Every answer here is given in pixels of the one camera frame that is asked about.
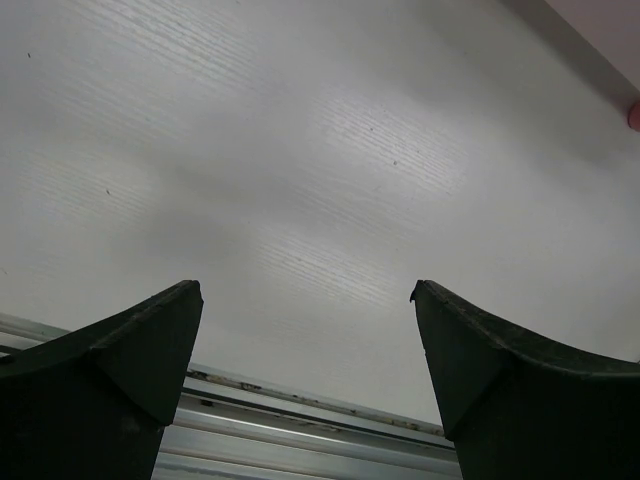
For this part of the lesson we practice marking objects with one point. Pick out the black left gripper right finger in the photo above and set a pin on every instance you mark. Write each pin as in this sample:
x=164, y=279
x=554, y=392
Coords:
x=518, y=405

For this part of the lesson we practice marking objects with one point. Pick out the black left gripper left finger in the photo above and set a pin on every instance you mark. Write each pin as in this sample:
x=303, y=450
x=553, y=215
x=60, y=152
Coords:
x=94, y=403

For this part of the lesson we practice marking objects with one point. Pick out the aluminium table edge rail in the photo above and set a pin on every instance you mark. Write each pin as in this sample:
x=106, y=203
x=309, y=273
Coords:
x=225, y=429

